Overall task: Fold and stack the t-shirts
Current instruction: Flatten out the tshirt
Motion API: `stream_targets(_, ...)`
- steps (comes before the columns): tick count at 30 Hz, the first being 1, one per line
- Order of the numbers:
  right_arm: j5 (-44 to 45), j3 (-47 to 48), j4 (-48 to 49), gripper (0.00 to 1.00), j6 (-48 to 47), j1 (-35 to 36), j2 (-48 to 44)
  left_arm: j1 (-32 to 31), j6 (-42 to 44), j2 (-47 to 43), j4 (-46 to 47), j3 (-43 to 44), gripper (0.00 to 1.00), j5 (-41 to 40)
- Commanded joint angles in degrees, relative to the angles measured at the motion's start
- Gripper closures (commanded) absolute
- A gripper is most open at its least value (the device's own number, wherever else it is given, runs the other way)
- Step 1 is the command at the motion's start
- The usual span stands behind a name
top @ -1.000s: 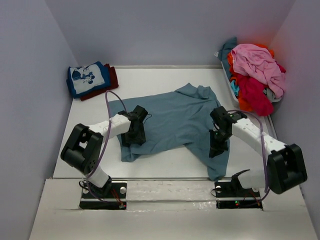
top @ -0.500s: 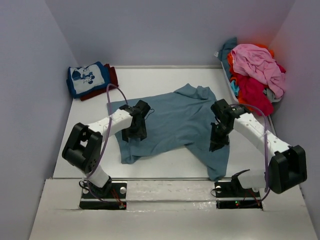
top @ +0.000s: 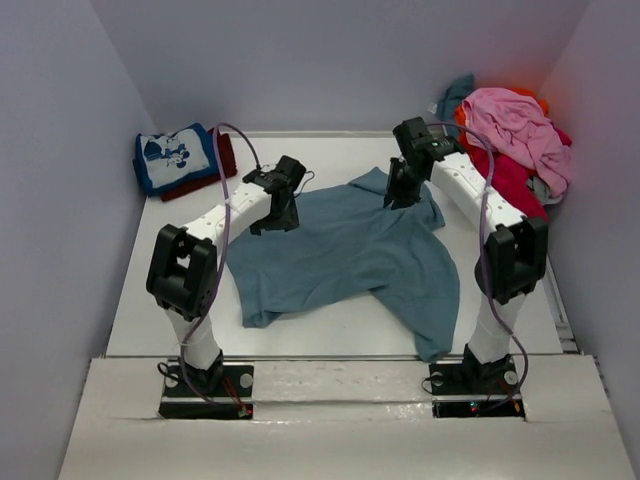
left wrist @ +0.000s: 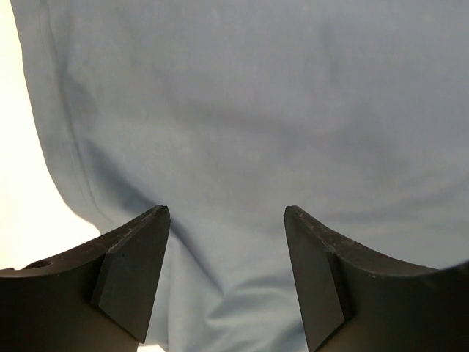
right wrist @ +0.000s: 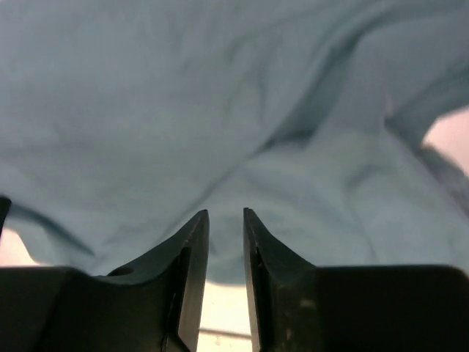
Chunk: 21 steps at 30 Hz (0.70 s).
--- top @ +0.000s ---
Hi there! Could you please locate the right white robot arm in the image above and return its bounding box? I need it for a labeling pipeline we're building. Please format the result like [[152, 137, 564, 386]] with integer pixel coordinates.
[[384, 117, 548, 396]]

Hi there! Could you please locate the teal t shirt in pile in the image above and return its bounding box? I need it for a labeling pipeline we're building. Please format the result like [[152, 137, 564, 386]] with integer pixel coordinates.
[[435, 74, 475, 122]]

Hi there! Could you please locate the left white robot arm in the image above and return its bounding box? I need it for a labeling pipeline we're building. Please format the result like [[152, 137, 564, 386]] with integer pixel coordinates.
[[146, 156, 307, 398]]

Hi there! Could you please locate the grey-blue t shirt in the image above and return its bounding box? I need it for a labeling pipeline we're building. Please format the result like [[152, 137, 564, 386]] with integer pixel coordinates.
[[226, 168, 460, 362]]

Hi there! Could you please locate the pink t shirt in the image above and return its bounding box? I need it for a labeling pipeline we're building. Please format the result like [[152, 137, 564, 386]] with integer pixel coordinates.
[[461, 87, 571, 197]]

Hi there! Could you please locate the folded dark red t shirt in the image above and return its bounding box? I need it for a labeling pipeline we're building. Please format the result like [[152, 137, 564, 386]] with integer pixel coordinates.
[[160, 133, 238, 202]]

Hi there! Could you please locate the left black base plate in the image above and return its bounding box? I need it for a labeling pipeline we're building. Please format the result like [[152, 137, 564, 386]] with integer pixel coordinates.
[[156, 360, 254, 421]]

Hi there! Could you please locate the folded blue mickey t shirt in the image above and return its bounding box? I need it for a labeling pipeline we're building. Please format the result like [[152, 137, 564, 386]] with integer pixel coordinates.
[[132, 123, 219, 197]]

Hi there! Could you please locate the magenta t shirt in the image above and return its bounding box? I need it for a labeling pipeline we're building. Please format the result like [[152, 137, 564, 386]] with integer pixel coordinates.
[[465, 126, 572, 221]]

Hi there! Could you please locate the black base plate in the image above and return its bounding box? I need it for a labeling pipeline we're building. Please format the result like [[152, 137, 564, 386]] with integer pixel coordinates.
[[420, 361, 526, 419], [156, 360, 254, 421]]

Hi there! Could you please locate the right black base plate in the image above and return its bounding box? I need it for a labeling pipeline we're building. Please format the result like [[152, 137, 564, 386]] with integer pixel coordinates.
[[420, 361, 526, 419]]

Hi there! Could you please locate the grey white t shirt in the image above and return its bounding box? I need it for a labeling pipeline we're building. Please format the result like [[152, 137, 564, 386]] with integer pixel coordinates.
[[526, 176, 564, 206]]

